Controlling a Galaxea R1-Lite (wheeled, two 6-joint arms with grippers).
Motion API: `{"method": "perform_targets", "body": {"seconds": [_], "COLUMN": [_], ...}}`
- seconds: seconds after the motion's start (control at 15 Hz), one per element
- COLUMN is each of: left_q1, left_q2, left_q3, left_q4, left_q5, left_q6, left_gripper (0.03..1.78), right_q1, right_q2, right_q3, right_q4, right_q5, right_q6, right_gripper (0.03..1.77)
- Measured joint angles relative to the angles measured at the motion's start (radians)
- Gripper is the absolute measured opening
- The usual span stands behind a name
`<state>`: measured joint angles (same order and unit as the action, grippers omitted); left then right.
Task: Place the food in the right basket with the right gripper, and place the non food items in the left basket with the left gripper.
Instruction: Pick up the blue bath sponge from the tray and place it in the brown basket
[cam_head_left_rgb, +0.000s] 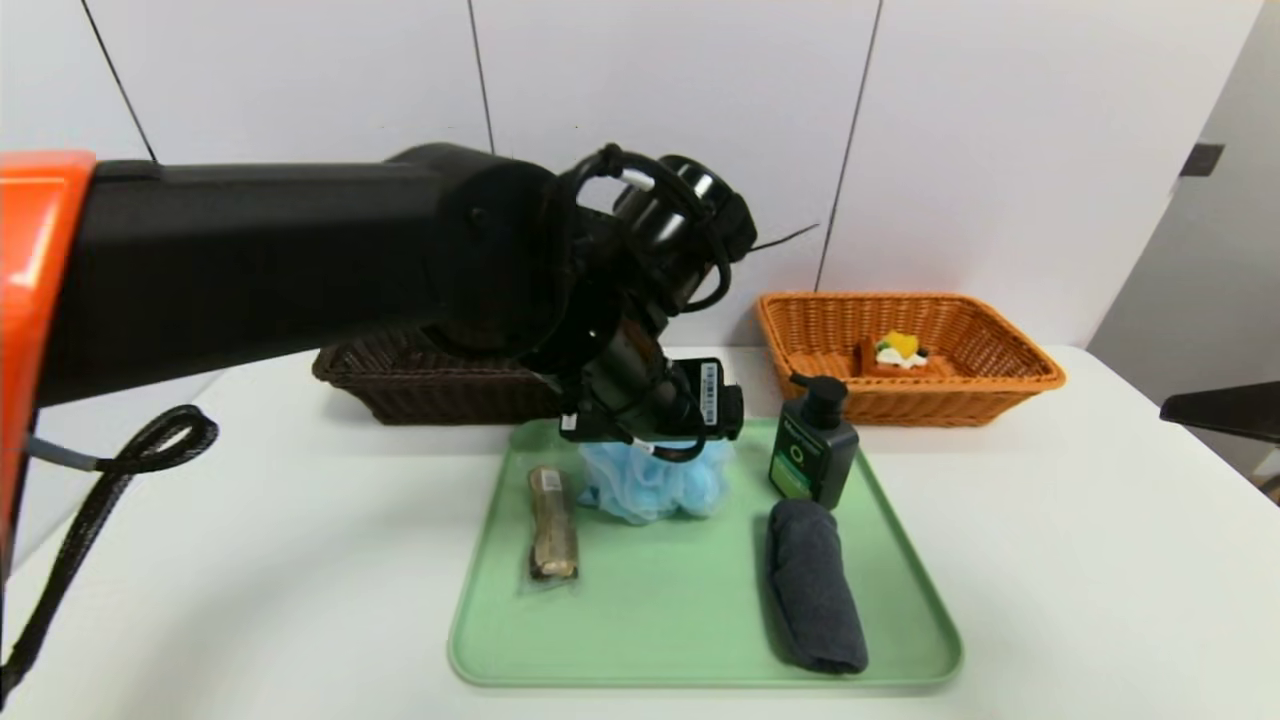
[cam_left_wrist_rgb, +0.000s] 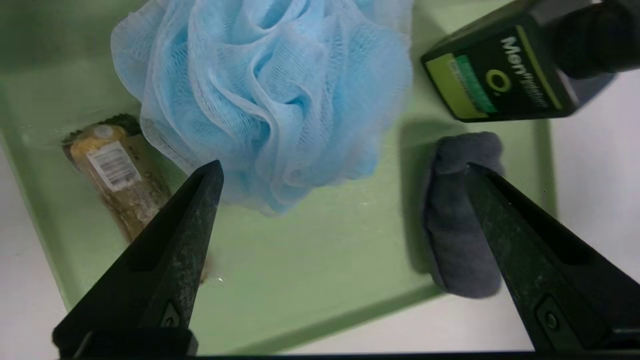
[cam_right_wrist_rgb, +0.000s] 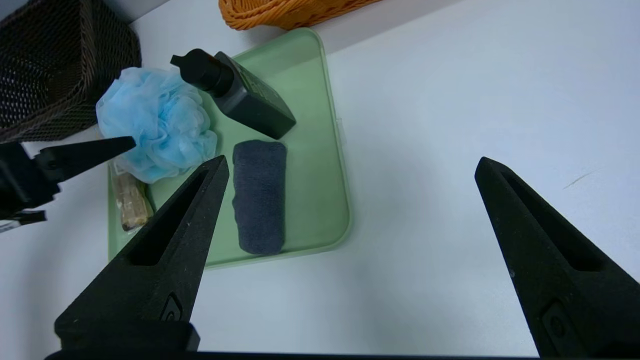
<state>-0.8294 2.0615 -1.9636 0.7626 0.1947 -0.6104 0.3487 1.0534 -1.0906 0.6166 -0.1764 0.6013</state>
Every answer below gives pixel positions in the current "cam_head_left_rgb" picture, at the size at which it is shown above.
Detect blue mesh bath loofah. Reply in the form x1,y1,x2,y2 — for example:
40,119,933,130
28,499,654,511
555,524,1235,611
578,435,736,525

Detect plastic snack roll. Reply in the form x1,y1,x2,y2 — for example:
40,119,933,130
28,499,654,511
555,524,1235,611
520,464,583,593

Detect toy waffle with fruit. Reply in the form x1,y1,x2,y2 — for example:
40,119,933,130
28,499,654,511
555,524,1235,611
855,332,946,379

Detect dark grey towel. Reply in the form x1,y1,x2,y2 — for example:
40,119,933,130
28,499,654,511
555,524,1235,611
766,499,869,674

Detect dark brown wicker basket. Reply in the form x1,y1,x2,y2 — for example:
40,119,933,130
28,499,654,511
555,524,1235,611
312,330,563,427

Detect orange wicker basket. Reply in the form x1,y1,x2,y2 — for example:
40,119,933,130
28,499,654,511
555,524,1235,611
755,292,1066,429

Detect dark green pump bottle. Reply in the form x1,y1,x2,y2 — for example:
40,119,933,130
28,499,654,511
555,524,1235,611
767,373,861,511

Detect light green plastic tray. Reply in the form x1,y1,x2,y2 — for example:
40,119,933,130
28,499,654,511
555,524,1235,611
449,417,964,688

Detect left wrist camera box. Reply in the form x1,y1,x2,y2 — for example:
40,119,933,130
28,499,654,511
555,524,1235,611
672,357,746,442

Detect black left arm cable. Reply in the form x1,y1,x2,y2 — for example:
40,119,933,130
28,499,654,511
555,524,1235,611
570,145,821,313

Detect black braided hose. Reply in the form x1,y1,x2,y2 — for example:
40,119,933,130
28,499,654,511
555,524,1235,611
0,405,219,701

